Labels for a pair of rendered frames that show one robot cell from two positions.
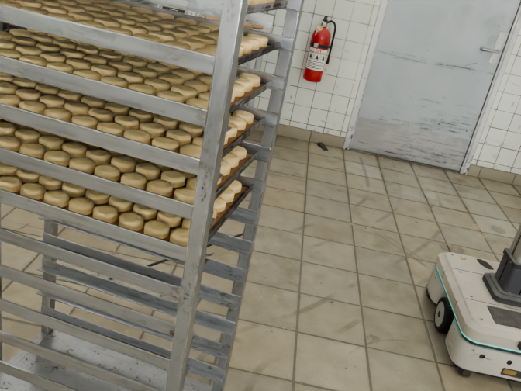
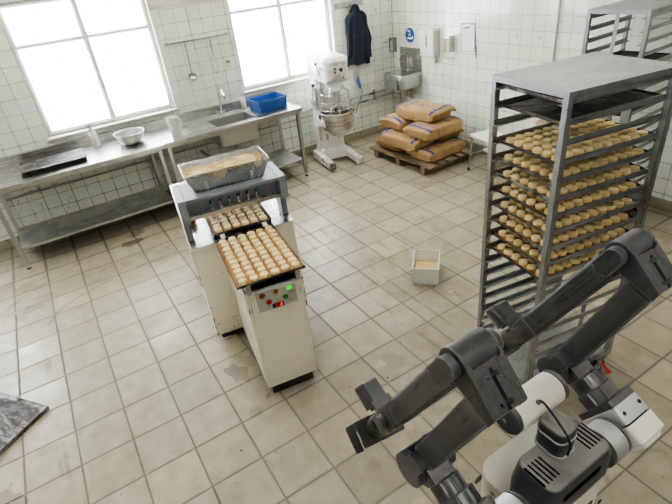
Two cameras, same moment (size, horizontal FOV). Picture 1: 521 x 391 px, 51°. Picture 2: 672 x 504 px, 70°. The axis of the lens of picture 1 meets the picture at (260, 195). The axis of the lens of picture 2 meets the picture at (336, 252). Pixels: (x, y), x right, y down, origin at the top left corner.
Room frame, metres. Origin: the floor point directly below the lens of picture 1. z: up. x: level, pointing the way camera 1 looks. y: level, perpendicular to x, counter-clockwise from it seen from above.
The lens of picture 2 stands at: (2.47, -1.82, 2.37)
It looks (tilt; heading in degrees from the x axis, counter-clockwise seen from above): 31 degrees down; 150
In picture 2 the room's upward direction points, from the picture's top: 7 degrees counter-clockwise
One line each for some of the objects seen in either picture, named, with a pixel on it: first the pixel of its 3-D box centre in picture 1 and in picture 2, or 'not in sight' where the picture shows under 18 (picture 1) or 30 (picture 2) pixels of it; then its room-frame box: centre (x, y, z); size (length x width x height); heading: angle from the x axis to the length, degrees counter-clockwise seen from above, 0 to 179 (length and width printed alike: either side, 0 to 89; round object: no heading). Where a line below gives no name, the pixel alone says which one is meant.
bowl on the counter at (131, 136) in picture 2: not in sight; (130, 137); (-3.16, -1.00, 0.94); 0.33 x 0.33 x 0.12
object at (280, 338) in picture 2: not in sight; (268, 306); (-0.01, -0.97, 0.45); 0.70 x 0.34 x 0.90; 170
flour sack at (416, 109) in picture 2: not in sight; (423, 110); (-2.11, 2.33, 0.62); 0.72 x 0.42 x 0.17; 5
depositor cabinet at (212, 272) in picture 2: not in sight; (235, 246); (-0.98, -0.80, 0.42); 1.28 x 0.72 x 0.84; 170
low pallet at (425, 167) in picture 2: not in sight; (420, 152); (-2.16, 2.31, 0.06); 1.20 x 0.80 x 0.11; 1
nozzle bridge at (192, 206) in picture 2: not in sight; (233, 203); (-0.51, -0.88, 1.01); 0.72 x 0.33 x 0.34; 80
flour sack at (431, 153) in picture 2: not in sight; (437, 147); (-1.86, 2.32, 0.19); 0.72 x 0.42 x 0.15; 93
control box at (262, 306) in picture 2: not in sight; (276, 296); (0.34, -1.04, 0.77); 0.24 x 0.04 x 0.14; 80
